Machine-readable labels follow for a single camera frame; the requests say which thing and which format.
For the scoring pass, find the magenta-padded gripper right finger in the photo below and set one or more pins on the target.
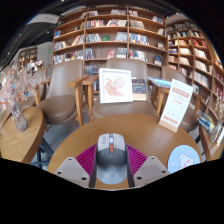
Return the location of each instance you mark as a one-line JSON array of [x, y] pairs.
[[140, 160]]

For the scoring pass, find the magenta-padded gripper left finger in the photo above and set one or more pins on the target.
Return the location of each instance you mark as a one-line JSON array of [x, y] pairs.
[[81, 160]]

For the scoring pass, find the grey computer mouse orange accents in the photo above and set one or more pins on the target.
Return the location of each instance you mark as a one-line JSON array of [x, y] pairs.
[[111, 160]]

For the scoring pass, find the round light blue mouse pad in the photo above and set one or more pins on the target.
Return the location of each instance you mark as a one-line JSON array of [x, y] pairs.
[[184, 159]]

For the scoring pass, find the brown padded wooden armchair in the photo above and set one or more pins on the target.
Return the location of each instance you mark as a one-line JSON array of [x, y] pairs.
[[138, 68], [191, 118], [63, 100], [40, 80]]

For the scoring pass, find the round wooden side table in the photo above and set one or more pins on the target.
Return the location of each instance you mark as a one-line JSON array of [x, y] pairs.
[[213, 150], [20, 140]]

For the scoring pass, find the white red sign wooden base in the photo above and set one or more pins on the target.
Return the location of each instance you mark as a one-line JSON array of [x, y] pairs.
[[176, 105]]

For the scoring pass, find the glass vase dried pink flowers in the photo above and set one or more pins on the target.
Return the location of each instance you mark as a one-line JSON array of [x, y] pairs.
[[19, 120]]

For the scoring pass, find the stack of books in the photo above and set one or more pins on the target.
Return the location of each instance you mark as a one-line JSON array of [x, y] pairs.
[[206, 121]]

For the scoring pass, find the white framed flower picture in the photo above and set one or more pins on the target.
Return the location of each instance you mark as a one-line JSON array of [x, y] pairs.
[[115, 85]]

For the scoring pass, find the light blue book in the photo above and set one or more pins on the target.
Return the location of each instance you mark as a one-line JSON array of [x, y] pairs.
[[160, 82]]

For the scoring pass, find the tall wooden bookshelf with books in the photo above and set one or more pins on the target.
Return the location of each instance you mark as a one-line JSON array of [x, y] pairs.
[[190, 56]]

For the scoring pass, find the small distant wooden bookshelf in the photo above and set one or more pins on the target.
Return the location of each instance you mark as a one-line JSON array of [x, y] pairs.
[[27, 56]]

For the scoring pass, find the wide wooden bookshelf with books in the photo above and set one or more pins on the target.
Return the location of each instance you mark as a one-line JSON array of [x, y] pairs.
[[110, 36]]

